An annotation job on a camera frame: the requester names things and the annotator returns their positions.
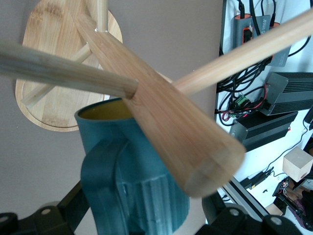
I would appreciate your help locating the green terminal block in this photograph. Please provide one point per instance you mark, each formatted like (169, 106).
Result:
(242, 101)

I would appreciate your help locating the wooden mug tree stand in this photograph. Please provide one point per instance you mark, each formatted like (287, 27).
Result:
(159, 110)

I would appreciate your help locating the teal cup with yellow inside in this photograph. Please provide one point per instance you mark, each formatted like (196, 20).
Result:
(146, 195)

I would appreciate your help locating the wooden block with hole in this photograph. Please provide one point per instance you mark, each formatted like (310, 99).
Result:
(297, 164)

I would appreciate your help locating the aluminium frame rail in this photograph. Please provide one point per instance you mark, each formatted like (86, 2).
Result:
(247, 195)

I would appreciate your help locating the grey orange usb hub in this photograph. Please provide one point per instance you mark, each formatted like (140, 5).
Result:
(259, 20)

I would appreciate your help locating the small black adapter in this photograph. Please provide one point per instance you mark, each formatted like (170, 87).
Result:
(254, 182)

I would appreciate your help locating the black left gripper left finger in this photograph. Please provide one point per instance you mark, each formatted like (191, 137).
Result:
(56, 218)

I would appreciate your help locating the black finned power supply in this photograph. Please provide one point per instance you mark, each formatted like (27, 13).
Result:
(291, 93)
(264, 129)

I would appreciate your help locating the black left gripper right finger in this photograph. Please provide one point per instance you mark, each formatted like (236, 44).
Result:
(225, 220)

